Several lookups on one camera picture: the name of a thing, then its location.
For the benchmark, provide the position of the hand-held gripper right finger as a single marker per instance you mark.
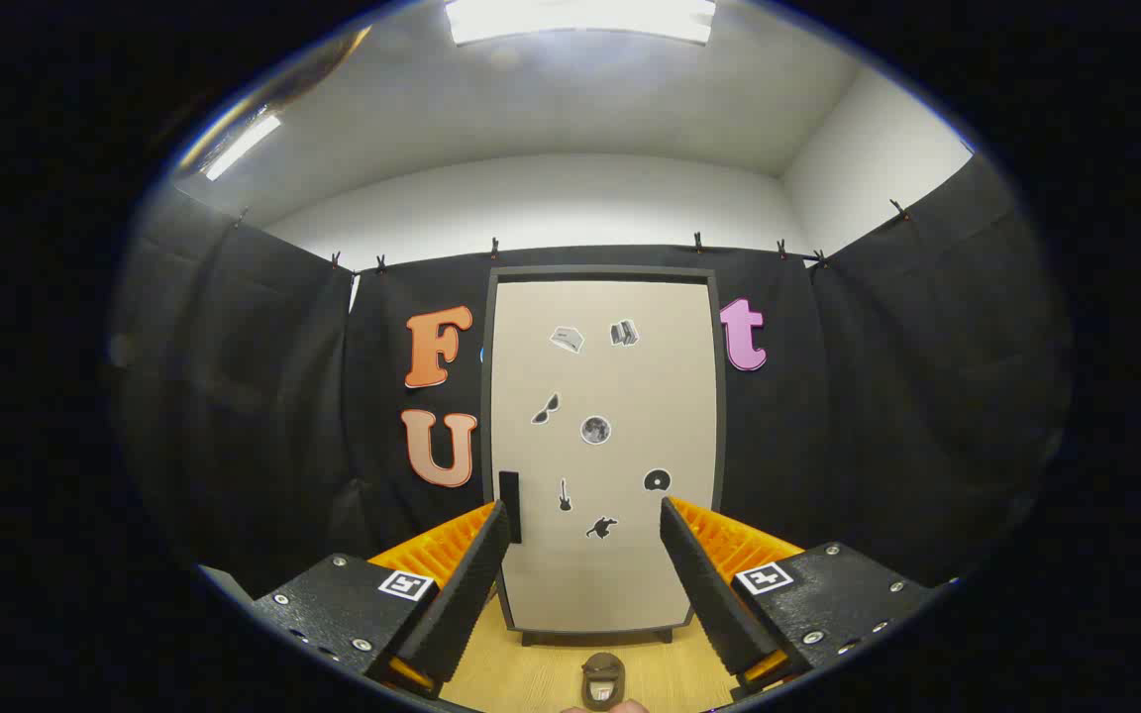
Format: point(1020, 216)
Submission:
point(704, 584)

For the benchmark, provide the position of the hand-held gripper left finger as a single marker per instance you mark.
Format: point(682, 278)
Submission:
point(466, 584)

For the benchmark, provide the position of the beige shoe cabinet door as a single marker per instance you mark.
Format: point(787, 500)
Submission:
point(610, 574)

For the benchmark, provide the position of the brown fuzzy shoe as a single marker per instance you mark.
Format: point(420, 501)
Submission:
point(602, 665)

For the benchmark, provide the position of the dark grey shoe cabinet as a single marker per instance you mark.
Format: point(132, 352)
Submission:
point(600, 272)

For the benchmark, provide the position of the light grey flat panel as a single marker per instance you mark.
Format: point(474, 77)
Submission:
point(229, 584)

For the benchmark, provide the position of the black backdrop cloth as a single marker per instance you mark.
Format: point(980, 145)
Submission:
point(878, 396)

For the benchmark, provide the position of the narrow ceiling light panel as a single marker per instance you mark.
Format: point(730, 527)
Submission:
point(244, 147)

